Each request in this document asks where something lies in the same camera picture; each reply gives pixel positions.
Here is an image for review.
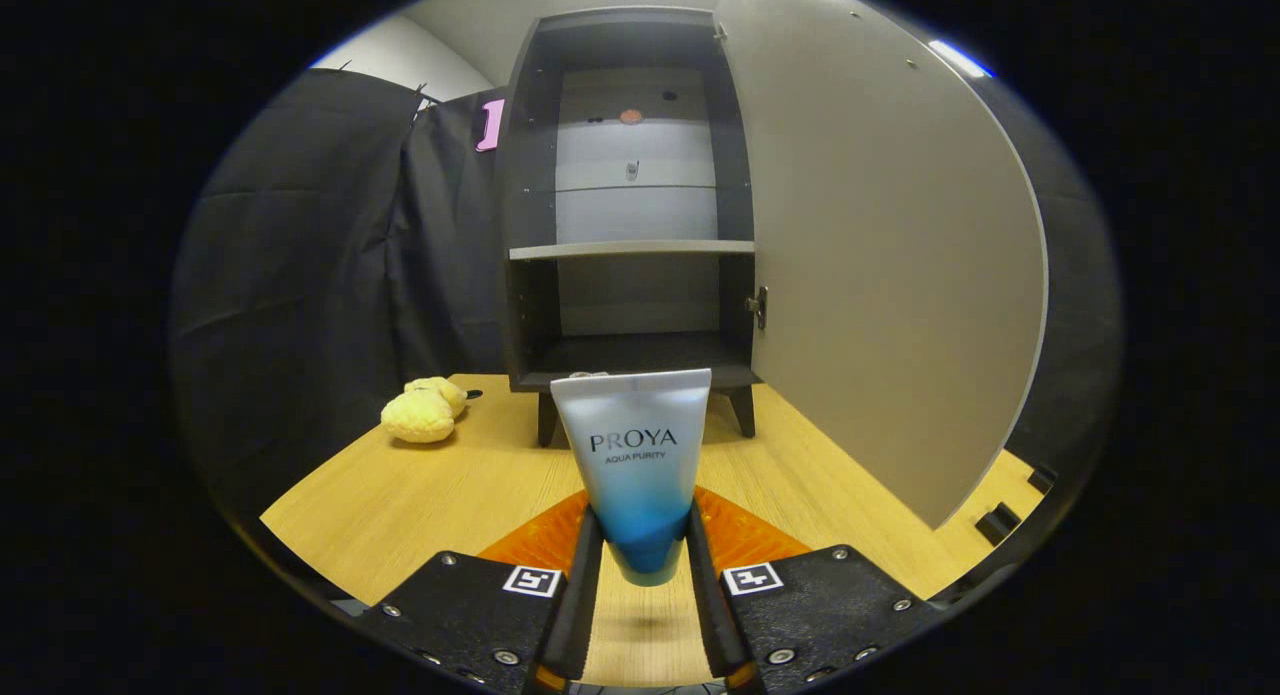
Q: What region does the yellow plush toy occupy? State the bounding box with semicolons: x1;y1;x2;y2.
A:
380;377;468;444

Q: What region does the long ceiling light strip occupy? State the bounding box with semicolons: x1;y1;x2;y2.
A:
928;40;996;79

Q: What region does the dark grey cabinet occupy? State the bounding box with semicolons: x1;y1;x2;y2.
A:
497;7;761;448

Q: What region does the white blue cosmetic tube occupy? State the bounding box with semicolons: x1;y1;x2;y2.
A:
550;368;713;587

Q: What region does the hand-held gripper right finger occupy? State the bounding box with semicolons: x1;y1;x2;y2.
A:
685;487;936;691

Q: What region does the beige cabinet door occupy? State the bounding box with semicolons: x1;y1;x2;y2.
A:
713;0;1049;529

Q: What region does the black backdrop cloth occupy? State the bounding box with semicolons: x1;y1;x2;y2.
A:
170;70;1121;516

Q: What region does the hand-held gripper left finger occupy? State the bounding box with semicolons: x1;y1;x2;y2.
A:
360;490;606;695

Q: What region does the grey cabinet shelf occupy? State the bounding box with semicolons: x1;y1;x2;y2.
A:
508;240;756;262

